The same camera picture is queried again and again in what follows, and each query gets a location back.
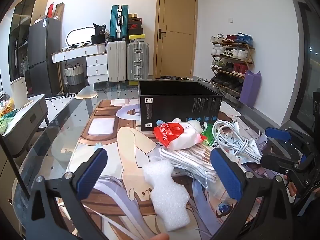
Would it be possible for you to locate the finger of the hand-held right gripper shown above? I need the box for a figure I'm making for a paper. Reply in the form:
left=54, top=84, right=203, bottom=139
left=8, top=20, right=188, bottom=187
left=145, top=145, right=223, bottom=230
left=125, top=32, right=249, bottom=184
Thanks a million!
left=265, top=127, right=313, bottom=152
left=260, top=152, right=300, bottom=175

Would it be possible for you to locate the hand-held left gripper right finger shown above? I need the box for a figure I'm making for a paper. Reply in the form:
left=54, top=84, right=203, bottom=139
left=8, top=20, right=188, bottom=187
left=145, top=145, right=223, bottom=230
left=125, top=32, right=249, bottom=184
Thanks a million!
left=210, top=147, right=300, bottom=240

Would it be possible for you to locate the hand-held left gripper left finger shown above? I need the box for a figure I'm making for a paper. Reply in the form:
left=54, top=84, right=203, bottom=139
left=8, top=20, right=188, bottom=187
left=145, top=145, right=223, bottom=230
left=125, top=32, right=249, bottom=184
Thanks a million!
left=25, top=147, right=109, bottom=240

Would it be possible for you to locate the bagged white cable bundle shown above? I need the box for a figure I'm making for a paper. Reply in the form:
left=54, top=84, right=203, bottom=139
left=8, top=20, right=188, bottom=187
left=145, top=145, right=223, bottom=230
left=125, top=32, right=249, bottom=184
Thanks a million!
left=212, top=119, right=265, bottom=163

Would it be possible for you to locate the bagged white rope coil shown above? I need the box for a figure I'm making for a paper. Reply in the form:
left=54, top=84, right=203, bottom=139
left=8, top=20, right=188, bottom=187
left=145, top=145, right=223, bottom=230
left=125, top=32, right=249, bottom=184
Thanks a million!
left=159, top=144, right=225, bottom=193

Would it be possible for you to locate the green wet wipes pack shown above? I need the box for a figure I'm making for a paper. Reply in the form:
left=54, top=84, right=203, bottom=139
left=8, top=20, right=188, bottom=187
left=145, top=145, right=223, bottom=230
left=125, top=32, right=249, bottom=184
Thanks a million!
left=200, top=122, right=218, bottom=147

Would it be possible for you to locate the white foam sheet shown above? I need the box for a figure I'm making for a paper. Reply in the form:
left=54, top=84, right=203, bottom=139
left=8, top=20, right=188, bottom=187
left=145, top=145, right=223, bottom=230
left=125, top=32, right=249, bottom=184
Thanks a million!
left=142, top=160, right=190, bottom=232

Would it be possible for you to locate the red and white tissue pack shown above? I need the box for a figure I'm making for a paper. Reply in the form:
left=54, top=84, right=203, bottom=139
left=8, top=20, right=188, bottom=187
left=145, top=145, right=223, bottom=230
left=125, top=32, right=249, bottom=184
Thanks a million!
left=153, top=122, right=208, bottom=152

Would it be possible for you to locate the black cardboard box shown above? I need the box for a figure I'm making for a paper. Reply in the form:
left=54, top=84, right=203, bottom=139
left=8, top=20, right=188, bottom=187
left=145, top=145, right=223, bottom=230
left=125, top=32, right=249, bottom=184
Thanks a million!
left=138, top=80, right=223, bottom=132

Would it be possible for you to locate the printed table mat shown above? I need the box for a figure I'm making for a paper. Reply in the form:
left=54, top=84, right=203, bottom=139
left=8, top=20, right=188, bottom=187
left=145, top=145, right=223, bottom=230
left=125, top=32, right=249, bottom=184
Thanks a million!
left=50, top=97, right=288, bottom=240

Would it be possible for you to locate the purple bag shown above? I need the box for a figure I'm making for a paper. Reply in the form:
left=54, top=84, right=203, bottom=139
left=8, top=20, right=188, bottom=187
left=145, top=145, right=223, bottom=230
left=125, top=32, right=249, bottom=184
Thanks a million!
left=240, top=70, right=262, bottom=109

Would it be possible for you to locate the dark window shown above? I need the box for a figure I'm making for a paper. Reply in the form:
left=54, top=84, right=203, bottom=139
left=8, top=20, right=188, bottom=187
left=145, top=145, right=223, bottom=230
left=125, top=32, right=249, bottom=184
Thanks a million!
left=290, top=1, right=320, bottom=128

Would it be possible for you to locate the grey side table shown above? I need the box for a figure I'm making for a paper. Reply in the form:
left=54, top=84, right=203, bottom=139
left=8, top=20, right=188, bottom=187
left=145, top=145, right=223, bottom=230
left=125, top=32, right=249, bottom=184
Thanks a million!
left=0, top=94, right=49, bottom=155

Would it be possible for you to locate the shoe rack with shoes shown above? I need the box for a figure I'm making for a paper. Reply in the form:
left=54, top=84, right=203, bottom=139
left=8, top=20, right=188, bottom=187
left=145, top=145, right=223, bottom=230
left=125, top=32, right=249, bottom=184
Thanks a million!
left=210, top=32, right=253, bottom=93

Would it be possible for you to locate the wooden shoe rack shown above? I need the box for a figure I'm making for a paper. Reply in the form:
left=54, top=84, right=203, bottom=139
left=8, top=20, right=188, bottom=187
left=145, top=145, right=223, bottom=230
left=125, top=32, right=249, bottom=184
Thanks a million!
left=210, top=40, right=255, bottom=98

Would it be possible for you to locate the woven basket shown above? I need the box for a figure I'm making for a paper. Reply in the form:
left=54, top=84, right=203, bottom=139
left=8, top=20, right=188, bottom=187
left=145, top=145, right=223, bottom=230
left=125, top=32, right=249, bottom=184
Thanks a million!
left=64, top=64, right=84, bottom=87

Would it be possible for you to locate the pile of snack packets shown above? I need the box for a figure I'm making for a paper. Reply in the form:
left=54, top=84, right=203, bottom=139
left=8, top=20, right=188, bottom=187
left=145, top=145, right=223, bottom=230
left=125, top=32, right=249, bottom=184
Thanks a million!
left=0, top=97, right=18, bottom=134

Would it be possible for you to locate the white kettle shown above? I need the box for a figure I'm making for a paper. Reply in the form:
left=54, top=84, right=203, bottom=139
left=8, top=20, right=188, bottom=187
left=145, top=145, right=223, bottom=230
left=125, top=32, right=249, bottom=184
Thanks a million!
left=10, top=77, right=33, bottom=109

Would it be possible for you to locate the white dressing desk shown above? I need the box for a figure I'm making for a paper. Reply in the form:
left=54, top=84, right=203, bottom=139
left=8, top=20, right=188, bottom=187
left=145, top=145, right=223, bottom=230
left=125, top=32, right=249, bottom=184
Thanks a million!
left=52, top=44, right=109, bottom=85

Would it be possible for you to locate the white suitcase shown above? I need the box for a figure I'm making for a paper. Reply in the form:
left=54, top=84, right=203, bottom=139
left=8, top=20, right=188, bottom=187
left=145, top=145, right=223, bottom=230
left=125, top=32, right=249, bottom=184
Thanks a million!
left=107, top=40, right=127, bottom=82

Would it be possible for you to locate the silver suitcase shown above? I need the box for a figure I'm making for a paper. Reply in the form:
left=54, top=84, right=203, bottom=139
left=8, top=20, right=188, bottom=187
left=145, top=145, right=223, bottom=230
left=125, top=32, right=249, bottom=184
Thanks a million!
left=126, top=42, right=150, bottom=80

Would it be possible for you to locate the wooden door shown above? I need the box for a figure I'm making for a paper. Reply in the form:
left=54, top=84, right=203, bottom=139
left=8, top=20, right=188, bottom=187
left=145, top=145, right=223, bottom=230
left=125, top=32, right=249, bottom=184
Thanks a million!
left=155, top=0, right=198, bottom=79

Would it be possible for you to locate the dark grey fridge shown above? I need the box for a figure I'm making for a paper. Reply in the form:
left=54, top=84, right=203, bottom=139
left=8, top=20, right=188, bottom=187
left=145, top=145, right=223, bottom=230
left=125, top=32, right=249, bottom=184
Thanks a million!
left=28, top=17, right=62, bottom=97

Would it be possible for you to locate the black bag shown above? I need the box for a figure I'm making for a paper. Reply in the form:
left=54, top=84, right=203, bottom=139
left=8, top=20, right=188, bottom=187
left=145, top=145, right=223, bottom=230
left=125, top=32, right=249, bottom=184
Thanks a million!
left=91, top=23, right=109, bottom=45

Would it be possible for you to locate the oval mirror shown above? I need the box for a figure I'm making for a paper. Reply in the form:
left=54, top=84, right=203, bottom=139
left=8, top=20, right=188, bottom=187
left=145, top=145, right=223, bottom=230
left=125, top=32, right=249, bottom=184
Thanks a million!
left=65, top=26, right=94, bottom=45

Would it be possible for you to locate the teal suitcase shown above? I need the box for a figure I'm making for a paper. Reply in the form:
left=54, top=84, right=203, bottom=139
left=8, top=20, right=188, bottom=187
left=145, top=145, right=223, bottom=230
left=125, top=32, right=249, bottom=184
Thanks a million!
left=110, top=4, right=129, bottom=40

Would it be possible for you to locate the brown cardboard box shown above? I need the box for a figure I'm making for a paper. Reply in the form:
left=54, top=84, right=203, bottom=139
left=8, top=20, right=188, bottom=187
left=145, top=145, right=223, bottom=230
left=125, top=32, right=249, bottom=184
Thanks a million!
left=54, top=2, right=65, bottom=20

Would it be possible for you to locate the dark glass cabinet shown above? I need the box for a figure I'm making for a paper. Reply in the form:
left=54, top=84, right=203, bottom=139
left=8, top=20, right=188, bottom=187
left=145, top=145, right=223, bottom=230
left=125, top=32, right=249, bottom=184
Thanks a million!
left=7, top=0, right=49, bottom=90

